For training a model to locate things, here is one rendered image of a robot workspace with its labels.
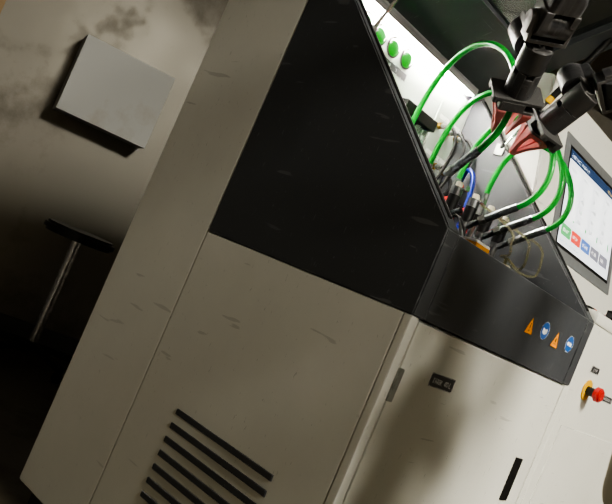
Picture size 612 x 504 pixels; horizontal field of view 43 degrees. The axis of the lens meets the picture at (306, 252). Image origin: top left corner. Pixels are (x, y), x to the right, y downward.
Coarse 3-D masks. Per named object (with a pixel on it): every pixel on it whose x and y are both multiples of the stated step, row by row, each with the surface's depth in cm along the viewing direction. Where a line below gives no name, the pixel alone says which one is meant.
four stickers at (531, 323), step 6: (534, 318) 162; (528, 324) 161; (534, 324) 162; (546, 324) 166; (528, 330) 161; (546, 330) 167; (558, 330) 171; (540, 336) 166; (546, 336) 168; (558, 336) 172; (570, 336) 176; (552, 342) 170; (558, 342) 172; (570, 342) 176; (564, 348) 175; (570, 348) 177
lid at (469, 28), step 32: (416, 0) 186; (448, 0) 186; (480, 0) 186; (512, 0) 189; (608, 0) 189; (448, 32) 198; (480, 32) 198; (576, 32) 200; (608, 32) 197; (480, 64) 210
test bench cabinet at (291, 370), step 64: (256, 256) 159; (192, 320) 166; (256, 320) 154; (320, 320) 144; (384, 320) 135; (192, 384) 160; (256, 384) 149; (320, 384) 139; (384, 384) 131; (128, 448) 166; (192, 448) 154; (256, 448) 144; (320, 448) 135
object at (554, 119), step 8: (552, 104) 162; (560, 104) 161; (536, 112) 164; (544, 112) 162; (552, 112) 161; (560, 112) 160; (568, 112) 160; (536, 120) 163; (544, 120) 162; (552, 120) 161; (560, 120) 160; (568, 120) 160; (544, 128) 161; (552, 128) 162; (560, 128) 162; (544, 136) 160; (552, 136) 162; (560, 144) 163
